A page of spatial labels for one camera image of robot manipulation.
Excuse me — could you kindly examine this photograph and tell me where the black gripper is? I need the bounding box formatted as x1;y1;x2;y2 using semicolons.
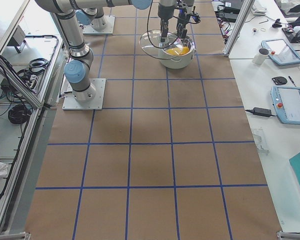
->
157;0;177;42
176;4;200;38

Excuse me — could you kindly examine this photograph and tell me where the glass pot lid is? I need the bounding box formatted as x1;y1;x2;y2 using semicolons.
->
139;30;183;59

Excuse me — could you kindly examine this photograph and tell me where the yellow corn cob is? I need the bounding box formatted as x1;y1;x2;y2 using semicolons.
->
165;46;190;56

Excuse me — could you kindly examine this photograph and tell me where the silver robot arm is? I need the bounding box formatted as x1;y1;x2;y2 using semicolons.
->
176;0;201;40
36;0;152;102

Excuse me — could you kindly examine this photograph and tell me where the pale green cooking pot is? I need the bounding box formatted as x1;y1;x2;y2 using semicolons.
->
159;36;196;69

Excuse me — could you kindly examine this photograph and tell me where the white mug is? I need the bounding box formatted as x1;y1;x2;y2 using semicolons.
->
252;47;270;66

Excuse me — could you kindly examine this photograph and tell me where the blue teach pendant far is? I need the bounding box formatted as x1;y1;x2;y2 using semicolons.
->
261;38;300;66

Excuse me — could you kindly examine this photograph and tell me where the blue teach pendant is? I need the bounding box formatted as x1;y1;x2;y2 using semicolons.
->
261;38;300;66
270;86;300;125

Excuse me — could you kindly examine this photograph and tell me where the black power adapter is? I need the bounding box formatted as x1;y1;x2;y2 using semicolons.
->
252;107;273;118

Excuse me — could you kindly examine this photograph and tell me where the brown paper table cover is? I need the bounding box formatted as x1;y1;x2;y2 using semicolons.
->
25;0;280;240

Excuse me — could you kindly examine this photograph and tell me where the blue teach pendant near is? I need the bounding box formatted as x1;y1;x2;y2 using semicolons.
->
270;86;300;125

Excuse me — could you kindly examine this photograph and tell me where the aluminium frame post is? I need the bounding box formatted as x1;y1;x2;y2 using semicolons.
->
223;0;254;57

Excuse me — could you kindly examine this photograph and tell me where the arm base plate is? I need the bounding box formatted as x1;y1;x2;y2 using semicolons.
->
83;15;115;35
62;78;106;111

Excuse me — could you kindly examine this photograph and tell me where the coiled black cable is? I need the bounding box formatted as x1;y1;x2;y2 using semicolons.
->
7;103;32;126

